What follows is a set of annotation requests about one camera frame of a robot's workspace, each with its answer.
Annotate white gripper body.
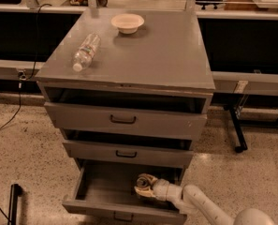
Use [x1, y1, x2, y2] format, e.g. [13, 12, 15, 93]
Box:
[153, 179, 183, 203]

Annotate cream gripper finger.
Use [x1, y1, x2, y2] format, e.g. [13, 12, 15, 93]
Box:
[139, 173, 158, 186]
[135, 187, 155, 198]

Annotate orange soda can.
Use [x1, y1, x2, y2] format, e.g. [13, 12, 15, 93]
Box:
[137, 177, 150, 188]

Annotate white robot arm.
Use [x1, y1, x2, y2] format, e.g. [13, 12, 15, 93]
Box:
[135, 173, 275, 225]

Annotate grey bottom drawer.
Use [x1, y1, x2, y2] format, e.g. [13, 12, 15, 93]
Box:
[63, 160, 186, 225]

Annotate grey drawer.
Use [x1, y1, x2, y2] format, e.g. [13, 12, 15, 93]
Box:
[45, 89, 207, 140]
[63, 131, 193, 168]
[63, 160, 186, 225]

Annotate grey middle drawer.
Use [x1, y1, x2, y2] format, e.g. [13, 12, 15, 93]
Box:
[63, 131, 193, 168]

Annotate grey top drawer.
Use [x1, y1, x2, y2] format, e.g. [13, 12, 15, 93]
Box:
[45, 89, 207, 140]

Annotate grey drawer cabinet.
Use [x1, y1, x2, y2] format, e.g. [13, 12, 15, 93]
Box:
[35, 7, 216, 186]

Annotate black table leg with caster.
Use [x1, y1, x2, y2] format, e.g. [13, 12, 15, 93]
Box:
[228, 107, 248, 153]

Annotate black floor stand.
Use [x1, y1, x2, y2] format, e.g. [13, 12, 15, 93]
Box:
[7, 184, 22, 225]

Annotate clear plastic water bottle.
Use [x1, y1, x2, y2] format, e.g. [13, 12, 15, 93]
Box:
[72, 33, 101, 72]

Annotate white paper bowl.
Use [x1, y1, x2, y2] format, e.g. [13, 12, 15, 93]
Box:
[111, 14, 144, 35]

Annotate black power cable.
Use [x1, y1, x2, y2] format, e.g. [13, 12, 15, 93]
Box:
[0, 3, 52, 135]

